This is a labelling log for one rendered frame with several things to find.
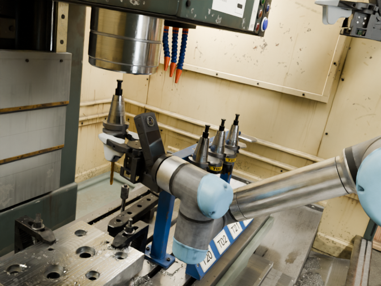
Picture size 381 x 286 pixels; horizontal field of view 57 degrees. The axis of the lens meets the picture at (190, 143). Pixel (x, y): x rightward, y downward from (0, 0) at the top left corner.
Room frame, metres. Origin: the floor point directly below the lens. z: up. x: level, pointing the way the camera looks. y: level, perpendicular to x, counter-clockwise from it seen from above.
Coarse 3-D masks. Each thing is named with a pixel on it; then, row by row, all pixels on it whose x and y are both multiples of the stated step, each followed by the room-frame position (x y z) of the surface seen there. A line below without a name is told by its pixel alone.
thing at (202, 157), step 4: (200, 136) 0.91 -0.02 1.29; (200, 140) 0.91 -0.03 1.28; (204, 140) 0.90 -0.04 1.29; (208, 140) 0.91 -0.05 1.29; (200, 144) 0.90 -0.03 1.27; (204, 144) 0.90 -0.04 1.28; (208, 144) 0.91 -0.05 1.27; (196, 148) 0.91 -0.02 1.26; (200, 148) 0.90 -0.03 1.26; (204, 148) 0.90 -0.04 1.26; (208, 148) 0.91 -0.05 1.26; (196, 152) 0.90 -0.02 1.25; (200, 152) 0.90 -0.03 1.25; (204, 152) 0.90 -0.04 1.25; (192, 156) 0.91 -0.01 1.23; (196, 156) 0.90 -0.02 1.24; (200, 156) 0.90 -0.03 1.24; (204, 156) 0.90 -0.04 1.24; (196, 160) 0.90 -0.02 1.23; (200, 160) 0.90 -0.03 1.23; (204, 160) 0.90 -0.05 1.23
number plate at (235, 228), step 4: (232, 224) 1.08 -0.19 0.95; (236, 224) 1.10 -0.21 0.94; (228, 228) 1.05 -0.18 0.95; (232, 228) 1.06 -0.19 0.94; (236, 228) 1.08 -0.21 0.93; (240, 228) 1.10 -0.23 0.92; (232, 232) 1.05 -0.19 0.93; (236, 232) 1.07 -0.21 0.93; (232, 236) 1.04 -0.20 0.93; (236, 236) 1.06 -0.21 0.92
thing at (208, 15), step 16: (64, 0) 0.73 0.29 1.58; (80, 0) 0.71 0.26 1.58; (96, 0) 0.69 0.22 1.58; (112, 0) 0.67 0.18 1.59; (128, 0) 0.65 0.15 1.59; (144, 0) 0.64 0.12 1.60; (160, 0) 0.62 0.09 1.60; (176, 0) 0.61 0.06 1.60; (192, 0) 0.64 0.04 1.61; (208, 0) 0.69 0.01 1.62; (160, 16) 0.63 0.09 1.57; (176, 16) 0.62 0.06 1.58; (192, 16) 0.65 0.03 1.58; (208, 16) 0.70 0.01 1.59; (224, 16) 0.76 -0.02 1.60; (256, 16) 0.93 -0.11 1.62; (240, 32) 0.87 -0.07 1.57; (256, 32) 0.95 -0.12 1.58
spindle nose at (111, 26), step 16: (96, 16) 0.75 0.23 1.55; (112, 16) 0.73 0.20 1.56; (128, 16) 0.73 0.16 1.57; (144, 16) 0.74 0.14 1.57; (96, 32) 0.75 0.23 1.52; (112, 32) 0.73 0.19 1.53; (128, 32) 0.73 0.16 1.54; (144, 32) 0.75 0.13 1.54; (160, 32) 0.79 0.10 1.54; (96, 48) 0.74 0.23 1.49; (112, 48) 0.73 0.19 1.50; (128, 48) 0.73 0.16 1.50; (144, 48) 0.75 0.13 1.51; (160, 48) 0.80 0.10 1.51; (96, 64) 0.74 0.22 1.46; (112, 64) 0.73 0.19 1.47; (128, 64) 0.73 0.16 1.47; (144, 64) 0.75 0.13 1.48
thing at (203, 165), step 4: (188, 160) 0.91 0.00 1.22; (192, 160) 0.90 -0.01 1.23; (208, 160) 0.92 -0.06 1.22; (192, 164) 0.89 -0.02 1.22; (196, 164) 0.89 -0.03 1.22; (200, 164) 0.89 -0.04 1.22; (204, 164) 0.89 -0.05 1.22; (208, 164) 0.92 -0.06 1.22; (204, 168) 0.90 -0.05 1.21; (208, 168) 0.91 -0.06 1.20
